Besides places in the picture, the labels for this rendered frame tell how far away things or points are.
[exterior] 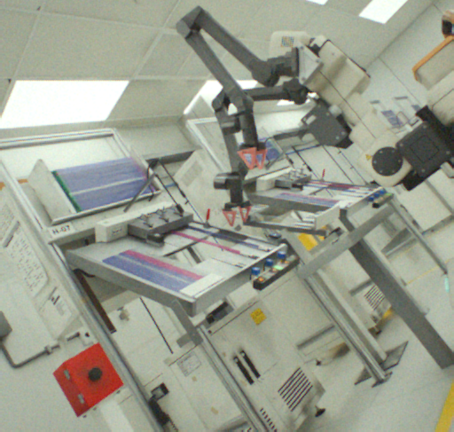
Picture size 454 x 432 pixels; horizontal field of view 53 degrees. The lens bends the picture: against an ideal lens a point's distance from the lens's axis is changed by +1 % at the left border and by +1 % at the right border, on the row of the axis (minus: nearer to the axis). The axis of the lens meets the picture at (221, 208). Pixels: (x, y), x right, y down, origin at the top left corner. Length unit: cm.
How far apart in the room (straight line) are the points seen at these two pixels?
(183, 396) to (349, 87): 131
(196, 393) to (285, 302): 148
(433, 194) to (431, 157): 475
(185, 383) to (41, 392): 172
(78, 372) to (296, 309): 199
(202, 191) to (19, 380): 176
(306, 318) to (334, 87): 182
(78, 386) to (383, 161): 123
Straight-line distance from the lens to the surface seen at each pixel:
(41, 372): 348
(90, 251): 208
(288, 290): 316
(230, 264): 192
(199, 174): 333
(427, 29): 946
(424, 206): 640
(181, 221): 230
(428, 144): 160
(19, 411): 337
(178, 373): 187
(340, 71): 179
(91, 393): 147
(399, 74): 952
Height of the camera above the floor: 60
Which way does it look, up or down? 12 degrees up
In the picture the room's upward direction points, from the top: 36 degrees counter-clockwise
